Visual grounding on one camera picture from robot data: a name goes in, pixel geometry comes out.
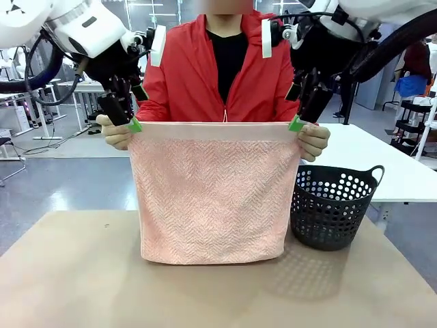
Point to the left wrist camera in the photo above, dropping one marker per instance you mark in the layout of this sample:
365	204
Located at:
138	39

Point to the black t-shirt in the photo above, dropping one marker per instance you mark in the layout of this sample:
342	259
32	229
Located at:
227	61

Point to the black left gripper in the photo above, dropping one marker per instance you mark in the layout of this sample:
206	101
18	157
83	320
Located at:
106	66

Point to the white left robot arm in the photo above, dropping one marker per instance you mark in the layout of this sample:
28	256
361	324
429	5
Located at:
85	20

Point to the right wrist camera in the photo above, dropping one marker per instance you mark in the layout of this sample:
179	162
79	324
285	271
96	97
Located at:
288	32

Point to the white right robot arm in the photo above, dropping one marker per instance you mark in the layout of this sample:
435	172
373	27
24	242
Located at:
392	10

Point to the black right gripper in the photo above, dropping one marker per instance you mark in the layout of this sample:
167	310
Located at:
317	58

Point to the person's right forearm red sleeve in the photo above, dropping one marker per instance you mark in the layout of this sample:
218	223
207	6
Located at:
145	111

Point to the white flat bracket plate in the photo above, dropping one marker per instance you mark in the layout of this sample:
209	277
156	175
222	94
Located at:
158	44
267	37

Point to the black trolley cart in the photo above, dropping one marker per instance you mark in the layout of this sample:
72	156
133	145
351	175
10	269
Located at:
408	116

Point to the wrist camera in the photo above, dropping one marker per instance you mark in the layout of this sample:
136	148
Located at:
288	32
138	39

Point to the white table leg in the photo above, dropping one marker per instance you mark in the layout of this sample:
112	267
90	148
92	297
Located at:
380	215

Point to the person's left hand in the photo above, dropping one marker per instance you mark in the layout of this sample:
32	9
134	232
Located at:
314	141

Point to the white desk with metal legs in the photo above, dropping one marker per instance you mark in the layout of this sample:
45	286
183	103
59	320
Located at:
41	119

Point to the person's right hand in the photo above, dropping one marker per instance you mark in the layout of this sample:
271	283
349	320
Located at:
116	136

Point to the large white table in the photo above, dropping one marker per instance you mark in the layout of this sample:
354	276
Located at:
392	164

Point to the blue bag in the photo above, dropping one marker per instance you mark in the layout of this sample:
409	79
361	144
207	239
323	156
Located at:
411	85

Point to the background person dark red top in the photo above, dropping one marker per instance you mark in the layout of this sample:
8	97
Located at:
416	58

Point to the small white desk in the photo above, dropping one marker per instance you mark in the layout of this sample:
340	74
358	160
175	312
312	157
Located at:
85	87

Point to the black perforated plastic basket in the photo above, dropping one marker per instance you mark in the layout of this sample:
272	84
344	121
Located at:
324	222

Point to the person in red jacket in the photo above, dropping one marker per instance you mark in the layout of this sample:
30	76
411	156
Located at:
184	68

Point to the background person black trousers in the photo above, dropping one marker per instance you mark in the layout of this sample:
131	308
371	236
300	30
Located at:
346	99

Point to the pink herringbone towel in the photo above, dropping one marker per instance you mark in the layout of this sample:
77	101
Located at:
211	191

